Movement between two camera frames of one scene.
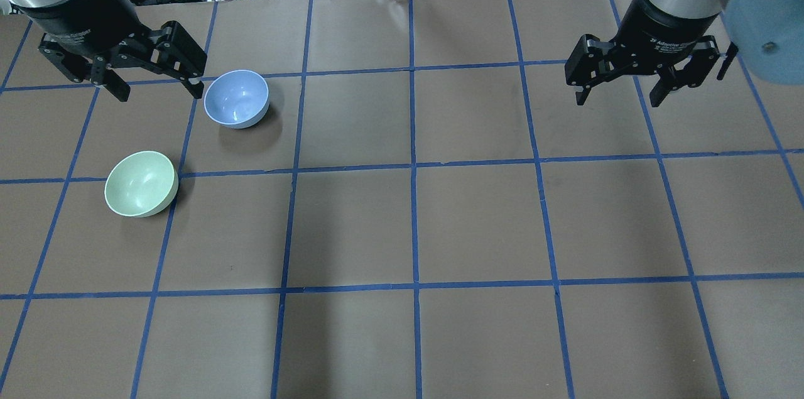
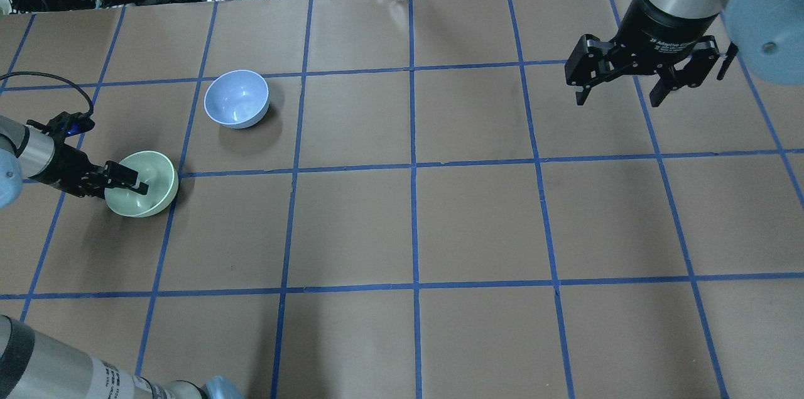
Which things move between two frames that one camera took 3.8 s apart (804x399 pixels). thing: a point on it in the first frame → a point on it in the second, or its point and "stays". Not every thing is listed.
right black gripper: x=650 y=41 stays
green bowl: x=142 y=184 stays
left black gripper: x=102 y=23 → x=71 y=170
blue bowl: x=237 y=99 stays
